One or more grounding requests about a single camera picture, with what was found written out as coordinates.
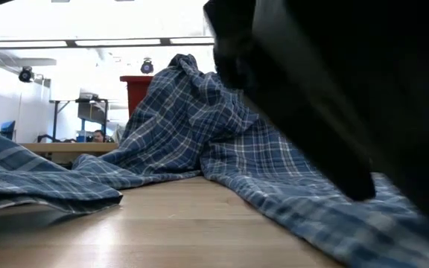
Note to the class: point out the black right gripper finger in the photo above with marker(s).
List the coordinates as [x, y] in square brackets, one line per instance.
[292, 104]
[423, 186]

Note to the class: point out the blue plaid pajama pants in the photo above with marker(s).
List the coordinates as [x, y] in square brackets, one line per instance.
[184, 123]

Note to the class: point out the red plastic laundry bin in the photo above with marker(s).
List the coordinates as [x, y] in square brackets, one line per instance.
[136, 93]

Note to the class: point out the black ceiling spotlight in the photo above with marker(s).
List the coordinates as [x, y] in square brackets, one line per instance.
[25, 74]
[147, 67]

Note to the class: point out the long ceiling light fixture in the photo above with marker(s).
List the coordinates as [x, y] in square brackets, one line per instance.
[117, 42]

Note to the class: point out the person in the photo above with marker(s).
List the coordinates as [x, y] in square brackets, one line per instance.
[98, 136]

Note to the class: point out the black metal background table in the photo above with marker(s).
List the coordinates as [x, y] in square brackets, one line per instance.
[92, 111]

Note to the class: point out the blue chair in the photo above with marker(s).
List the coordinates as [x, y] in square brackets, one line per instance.
[9, 128]

